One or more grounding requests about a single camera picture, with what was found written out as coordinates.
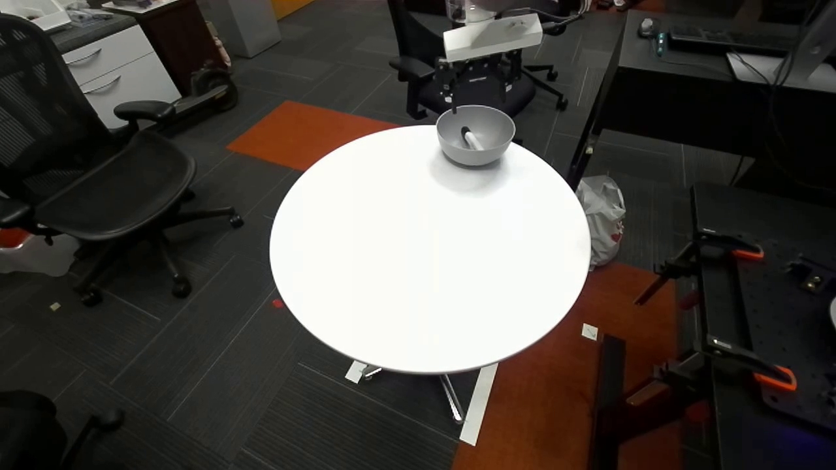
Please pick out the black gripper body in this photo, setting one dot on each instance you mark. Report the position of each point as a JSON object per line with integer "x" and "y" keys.
{"x": 451, "y": 88}

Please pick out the white marker with black cap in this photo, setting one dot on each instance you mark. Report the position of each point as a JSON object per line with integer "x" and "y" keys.
{"x": 473, "y": 140}

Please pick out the grey bowl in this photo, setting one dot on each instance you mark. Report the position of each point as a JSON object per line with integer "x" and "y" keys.
{"x": 473, "y": 146}

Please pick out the black swivel chair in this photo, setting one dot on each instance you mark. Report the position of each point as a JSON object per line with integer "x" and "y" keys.
{"x": 486, "y": 83}

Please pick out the black scooter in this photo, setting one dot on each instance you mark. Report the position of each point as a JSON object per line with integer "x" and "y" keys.
{"x": 205, "y": 93}

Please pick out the black desk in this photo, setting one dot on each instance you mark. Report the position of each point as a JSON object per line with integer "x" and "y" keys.
{"x": 696, "y": 88}

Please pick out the black keyboard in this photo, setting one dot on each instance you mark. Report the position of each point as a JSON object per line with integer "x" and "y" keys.
{"x": 720, "y": 39}

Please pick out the white paper scrap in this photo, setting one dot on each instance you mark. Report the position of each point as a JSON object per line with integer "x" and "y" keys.
{"x": 588, "y": 330}

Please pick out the white table base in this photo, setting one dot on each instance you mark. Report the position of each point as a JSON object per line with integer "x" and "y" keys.
{"x": 479, "y": 402}

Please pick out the white drawer cabinet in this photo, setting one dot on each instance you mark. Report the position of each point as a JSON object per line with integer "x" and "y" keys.
{"x": 121, "y": 74}

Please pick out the black mesh office chair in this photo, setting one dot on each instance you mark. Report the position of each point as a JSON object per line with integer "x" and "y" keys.
{"x": 106, "y": 193}

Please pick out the black post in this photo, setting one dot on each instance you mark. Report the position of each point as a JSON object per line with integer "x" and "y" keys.
{"x": 610, "y": 402}

